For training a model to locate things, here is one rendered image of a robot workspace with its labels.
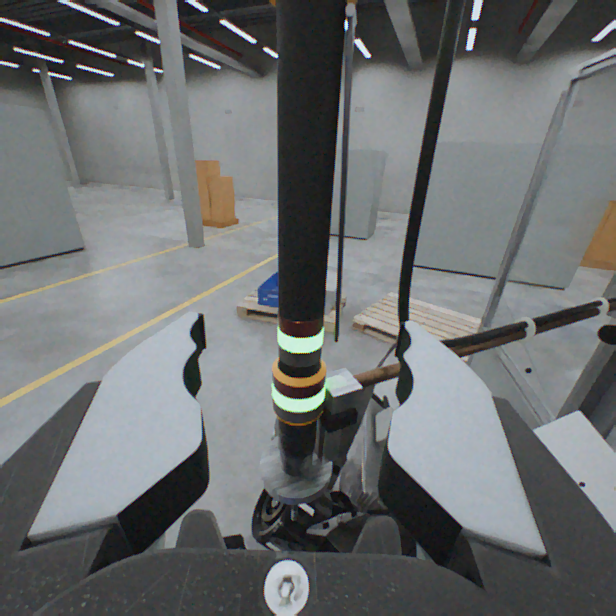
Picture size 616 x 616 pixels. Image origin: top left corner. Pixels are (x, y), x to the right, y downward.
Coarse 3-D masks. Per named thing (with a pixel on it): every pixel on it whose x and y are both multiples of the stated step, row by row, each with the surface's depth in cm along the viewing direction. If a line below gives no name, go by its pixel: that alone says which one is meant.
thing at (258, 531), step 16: (320, 496) 48; (336, 496) 54; (256, 512) 50; (272, 512) 48; (288, 512) 43; (304, 512) 44; (320, 512) 46; (336, 512) 50; (256, 528) 47; (272, 528) 43; (288, 528) 43; (304, 528) 44; (272, 544) 43; (288, 544) 43; (304, 544) 44; (320, 544) 44
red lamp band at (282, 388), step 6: (324, 378) 23; (276, 384) 22; (282, 384) 22; (318, 384) 22; (324, 384) 23; (276, 390) 23; (282, 390) 22; (288, 390) 22; (294, 390) 22; (300, 390) 22; (306, 390) 22; (312, 390) 22; (318, 390) 23; (288, 396) 22; (294, 396) 22; (300, 396) 22; (306, 396) 22; (312, 396) 22
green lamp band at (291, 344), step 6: (282, 336) 21; (318, 336) 21; (282, 342) 21; (288, 342) 21; (294, 342) 20; (300, 342) 20; (306, 342) 20; (312, 342) 21; (318, 342) 21; (288, 348) 21; (294, 348) 21; (300, 348) 21; (306, 348) 21; (312, 348) 21
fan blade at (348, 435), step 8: (384, 360) 53; (368, 392) 61; (368, 400) 65; (360, 408) 59; (360, 416) 62; (360, 424) 64; (344, 432) 55; (352, 432) 60; (344, 440) 56; (352, 440) 61; (344, 448) 58
